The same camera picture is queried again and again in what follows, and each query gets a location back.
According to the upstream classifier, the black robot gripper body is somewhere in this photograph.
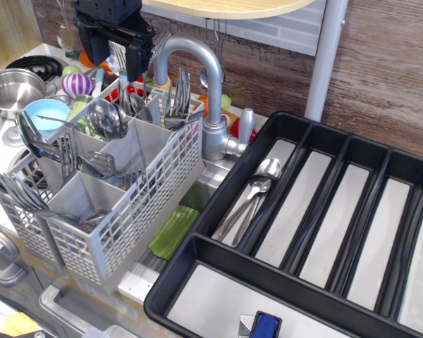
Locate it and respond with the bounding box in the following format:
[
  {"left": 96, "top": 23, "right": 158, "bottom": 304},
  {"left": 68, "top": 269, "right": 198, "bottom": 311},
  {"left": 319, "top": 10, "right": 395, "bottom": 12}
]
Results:
[{"left": 71, "top": 0, "right": 154, "bottom": 47}]

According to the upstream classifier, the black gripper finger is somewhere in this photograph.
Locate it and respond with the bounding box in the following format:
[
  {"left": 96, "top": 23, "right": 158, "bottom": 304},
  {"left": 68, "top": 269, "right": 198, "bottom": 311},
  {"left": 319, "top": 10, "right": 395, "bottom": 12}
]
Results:
[
  {"left": 125, "top": 41, "right": 151, "bottom": 82},
  {"left": 78, "top": 25, "right": 109, "bottom": 66}
]

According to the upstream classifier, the small steel spoon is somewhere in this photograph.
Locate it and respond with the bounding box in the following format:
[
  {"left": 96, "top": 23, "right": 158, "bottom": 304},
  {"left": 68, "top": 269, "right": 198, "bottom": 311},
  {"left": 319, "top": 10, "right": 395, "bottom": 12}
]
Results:
[{"left": 129, "top": 92, "right": 153, "bottom": 123}]

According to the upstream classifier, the large slotted steel spoon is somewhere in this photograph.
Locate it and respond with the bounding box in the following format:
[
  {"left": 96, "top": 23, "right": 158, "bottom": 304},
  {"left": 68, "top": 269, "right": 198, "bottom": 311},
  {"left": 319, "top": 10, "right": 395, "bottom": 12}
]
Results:
[{"left": 86, "top": 98, "right": 128, "bottom": 141}]

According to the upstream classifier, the large dark steel ladle spoon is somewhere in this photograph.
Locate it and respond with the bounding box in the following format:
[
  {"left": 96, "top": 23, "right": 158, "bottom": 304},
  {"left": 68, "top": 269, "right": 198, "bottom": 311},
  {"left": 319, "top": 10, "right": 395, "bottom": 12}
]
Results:
[{"left": 16, "top": 111, "right": 61, "bottom": 163}]

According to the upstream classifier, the grey plastic cutlery basket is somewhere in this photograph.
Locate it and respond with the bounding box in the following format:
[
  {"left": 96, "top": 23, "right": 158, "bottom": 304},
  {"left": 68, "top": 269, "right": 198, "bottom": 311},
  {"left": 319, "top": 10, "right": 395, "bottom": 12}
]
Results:
[{"left": 0, "top": 77, "right": 205, "bottom": 295}]

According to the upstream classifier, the steel spoon in tray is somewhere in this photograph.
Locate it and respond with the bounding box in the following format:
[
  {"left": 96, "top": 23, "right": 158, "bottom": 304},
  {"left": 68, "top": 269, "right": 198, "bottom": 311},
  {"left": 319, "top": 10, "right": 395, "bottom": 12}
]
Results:
[
  {"left": 231, "top": 175, "right": 273, "bottom": 247},
  {"left": 211, "top": 158, "right": 282, "bottom": 247}
]

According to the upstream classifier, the black cutlery tray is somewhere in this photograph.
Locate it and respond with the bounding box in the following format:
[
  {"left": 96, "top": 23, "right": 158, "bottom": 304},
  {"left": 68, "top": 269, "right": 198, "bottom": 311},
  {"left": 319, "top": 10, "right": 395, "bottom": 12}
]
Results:
[{"left": 144, "top": 112, "right": 423, "bottom": 337}]

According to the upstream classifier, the toy carrot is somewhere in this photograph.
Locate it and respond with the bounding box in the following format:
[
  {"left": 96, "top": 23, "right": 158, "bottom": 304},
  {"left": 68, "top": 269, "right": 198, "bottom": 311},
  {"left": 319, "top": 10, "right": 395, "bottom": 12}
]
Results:
[{"left": 65, "top": 51, "right": 111, "bottom": 72}]

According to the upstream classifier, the hanging steel strainer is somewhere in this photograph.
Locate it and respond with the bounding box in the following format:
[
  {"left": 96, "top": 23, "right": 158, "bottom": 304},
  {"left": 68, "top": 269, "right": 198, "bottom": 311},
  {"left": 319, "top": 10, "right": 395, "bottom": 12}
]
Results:
[{"left": 56, "top": 0, "right": 76, "bottom": 53}]

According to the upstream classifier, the purple striped toy egg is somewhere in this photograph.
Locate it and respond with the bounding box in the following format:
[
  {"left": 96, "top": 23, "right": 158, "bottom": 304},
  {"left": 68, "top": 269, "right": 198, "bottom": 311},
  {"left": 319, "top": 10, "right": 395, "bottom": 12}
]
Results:
[{"left": 61, "top": 73, "right": 94, "bottom": 99}]

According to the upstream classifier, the black stove burner coil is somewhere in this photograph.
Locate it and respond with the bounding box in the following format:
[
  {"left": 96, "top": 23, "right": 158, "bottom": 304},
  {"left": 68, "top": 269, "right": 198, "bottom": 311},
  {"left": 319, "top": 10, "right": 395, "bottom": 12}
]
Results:
[{"left": 5, "top": 55, "right": 63, "bottom": 82}]

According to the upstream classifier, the steel forks bunch back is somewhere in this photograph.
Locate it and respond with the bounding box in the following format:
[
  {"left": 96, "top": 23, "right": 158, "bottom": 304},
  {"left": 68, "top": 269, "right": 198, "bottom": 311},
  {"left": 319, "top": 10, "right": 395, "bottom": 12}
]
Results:
[{"left": 163, "top": 68, "right": 205, "bottom": 131}]

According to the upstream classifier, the wooden round shelf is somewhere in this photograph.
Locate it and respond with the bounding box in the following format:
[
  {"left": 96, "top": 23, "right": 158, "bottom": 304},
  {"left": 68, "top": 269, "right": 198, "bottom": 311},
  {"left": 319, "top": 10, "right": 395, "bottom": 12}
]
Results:
[{"left": 142, "top": 0, "right": 313, "bottom": 20}]

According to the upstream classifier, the light blue plastic bowl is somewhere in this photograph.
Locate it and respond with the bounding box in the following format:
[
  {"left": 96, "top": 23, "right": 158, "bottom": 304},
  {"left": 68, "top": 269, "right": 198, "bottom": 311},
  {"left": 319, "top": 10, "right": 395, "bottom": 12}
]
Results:
[{"left": 24, "top": 99, "right": 70, "bottom": 138}]

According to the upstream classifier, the steel cooking pot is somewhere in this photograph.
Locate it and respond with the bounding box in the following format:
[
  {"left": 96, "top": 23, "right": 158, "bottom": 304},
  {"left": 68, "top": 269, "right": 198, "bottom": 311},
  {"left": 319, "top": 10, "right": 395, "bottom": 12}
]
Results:
[{"left": 0, "top": 68, "right": 58, "bottom": 120}]

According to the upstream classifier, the steel fork middle compartment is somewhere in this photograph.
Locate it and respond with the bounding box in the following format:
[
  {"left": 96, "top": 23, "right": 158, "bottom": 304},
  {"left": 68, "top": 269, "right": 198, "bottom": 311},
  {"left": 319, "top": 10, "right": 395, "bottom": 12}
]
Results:
[{"left": 58, "top": 130, "right": 78, "bottom": 187}]

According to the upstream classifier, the silver toy faucet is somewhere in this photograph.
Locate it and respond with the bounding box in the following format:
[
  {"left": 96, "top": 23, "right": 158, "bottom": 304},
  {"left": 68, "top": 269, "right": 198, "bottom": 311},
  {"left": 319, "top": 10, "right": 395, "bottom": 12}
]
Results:
[{"left": 154, "top": 36, "right": 255, "bottom": 161}]

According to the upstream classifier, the steel knives bunch front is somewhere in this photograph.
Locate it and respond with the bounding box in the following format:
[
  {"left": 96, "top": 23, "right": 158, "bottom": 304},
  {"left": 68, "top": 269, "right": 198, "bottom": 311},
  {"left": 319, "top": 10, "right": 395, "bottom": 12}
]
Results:
[{"left": 0, "top": 173, "right": 49, "bottom": 211}]

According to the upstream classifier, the blue clamp object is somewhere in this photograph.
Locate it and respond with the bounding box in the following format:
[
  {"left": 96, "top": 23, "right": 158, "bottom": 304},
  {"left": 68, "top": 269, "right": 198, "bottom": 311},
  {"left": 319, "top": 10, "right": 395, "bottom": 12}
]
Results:
[{"left": 238, "top": 311, "right": 282, "bottom": 338}]

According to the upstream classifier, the white metal post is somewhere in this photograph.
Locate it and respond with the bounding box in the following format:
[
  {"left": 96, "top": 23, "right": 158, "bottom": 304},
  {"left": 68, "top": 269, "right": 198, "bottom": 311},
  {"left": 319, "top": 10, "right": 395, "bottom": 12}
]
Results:
[{"left": 305, "top": 0, "right": 349, "bottom": 122}]

